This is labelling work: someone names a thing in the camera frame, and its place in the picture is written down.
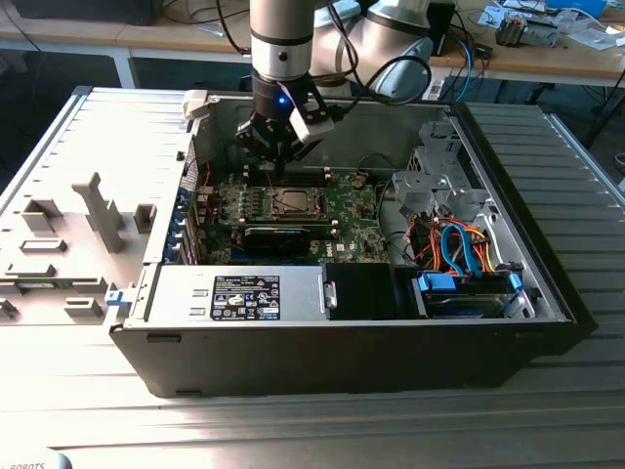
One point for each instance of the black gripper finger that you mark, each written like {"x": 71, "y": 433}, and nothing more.
{"x": 293, "y": 149}
{"x": 256, "y": 134}

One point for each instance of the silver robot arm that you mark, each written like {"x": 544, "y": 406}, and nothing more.
{"x": 280, "y": 24}

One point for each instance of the black RAM slot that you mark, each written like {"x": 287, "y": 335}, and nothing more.
{"x": 293, "y": 221}
{"x": 307, "y": 184}
{"x": 307, "y": 170}
{"x": 324, "y": 225}
{"x": 307, "y": 174}
{"x": 307, "y": 179}

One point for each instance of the CPU socket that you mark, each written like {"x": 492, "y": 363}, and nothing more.
{"x": 276, "y": 191}

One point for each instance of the blue expansion slot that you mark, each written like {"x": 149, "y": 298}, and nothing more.
{"x": 238, "y": 257}

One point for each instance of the white plastic block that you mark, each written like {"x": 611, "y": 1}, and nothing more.
{"x": 195, "y": 103}

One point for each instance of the round coin battery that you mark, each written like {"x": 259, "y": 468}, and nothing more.
{"x": 359, "y": 182}

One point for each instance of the black graphics card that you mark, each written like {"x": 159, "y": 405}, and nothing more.
{"x": 278, "y": 242}

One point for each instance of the green motherboard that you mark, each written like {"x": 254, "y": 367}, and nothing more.
{"x": 361, "y": 215}

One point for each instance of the blue card retainer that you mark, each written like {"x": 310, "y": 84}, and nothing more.
{"x": 177, "y": 217}

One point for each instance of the wooden desk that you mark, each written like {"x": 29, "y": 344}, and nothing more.
{"x": 537, "y": 61}
{"x": 146, "y": 39}

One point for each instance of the metal drive cage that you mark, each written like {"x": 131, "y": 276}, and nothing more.
{"x": 425, "y": 188}

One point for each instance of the white code label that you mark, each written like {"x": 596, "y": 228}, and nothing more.
{"x": 436, "y": 90}

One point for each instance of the black power supply label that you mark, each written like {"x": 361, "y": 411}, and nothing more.
{"x": 244, "y": 298}

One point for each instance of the grey power supply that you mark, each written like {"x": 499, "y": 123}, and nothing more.
{"x": 180, "y": 293}

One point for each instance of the grey parts rack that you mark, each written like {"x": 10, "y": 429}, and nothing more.
{"x": 102, "y": 220}

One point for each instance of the hard disk in blue carrier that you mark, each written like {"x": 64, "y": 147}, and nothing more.
{"x": 434, "y": 282}

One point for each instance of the black PC case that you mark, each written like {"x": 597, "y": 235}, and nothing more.
{"x": 342, "y": 356}

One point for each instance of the black monitor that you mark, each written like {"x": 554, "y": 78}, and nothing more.
{"x": 73, "y": 10}

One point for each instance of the blue plastic latch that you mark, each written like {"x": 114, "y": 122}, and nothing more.
{"x": 114, "y": 298}

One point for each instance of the printed white sheet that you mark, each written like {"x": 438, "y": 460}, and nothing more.
{"x": 490, "y": 17}

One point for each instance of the copper finned cooler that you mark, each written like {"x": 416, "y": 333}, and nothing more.
{"x": 510, "y": 31}

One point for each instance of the blue box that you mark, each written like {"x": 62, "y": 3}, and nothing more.
{"x": 576, "y": 5}

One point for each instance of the white papers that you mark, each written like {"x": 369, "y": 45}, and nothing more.
{"x": 593, "y": 36}

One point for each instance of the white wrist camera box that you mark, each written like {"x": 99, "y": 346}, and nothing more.
{"x": 305, "y": 132}

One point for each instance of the grey metal bracket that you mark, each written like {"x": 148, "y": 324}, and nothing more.
{"x": 331, "y": 293}

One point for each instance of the metal bracket device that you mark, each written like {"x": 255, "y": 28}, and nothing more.
{"x": 542, "y": 34}

